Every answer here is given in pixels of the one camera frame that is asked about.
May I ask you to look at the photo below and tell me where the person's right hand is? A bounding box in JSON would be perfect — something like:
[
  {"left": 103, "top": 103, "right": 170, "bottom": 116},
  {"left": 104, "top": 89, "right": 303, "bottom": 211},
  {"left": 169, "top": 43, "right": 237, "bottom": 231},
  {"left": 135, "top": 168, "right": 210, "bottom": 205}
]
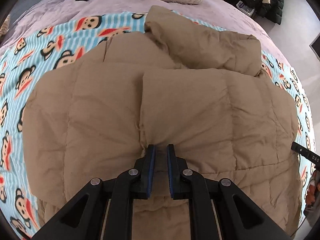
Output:
[{"left": 303, "top": 170, "right": 319, "bottom": 227}]

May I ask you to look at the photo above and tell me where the lavender bed cover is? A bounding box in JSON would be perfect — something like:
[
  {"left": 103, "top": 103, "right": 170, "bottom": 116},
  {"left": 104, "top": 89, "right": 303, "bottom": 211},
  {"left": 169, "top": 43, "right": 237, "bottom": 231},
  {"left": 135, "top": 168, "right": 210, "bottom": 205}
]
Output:
[{"left": 0, "top": 0, "right": 288, "bottom": 63}]

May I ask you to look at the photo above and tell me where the wall mounted television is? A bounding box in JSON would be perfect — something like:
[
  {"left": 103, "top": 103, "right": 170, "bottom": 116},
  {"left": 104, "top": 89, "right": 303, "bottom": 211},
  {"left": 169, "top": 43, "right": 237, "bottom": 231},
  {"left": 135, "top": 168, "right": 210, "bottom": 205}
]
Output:
[{"left": 310, "top": 34, "right": 320, "bottom": 60}]

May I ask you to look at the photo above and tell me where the tan puffer jacket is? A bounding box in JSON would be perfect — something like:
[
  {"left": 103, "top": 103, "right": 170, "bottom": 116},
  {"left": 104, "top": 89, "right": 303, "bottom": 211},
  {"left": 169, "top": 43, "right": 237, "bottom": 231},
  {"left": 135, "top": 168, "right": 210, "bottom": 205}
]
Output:
[{"left": 23, "top": 6, "right": 302, "bottom": 239}]

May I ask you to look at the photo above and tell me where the orange striped cloth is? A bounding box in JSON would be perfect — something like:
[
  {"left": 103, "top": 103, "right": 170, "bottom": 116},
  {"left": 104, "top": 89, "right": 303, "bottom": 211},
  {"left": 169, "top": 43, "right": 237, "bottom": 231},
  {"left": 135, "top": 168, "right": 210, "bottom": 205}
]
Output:
[{"left": 0, "top": 15, "right": 10, "bottom": 37}]

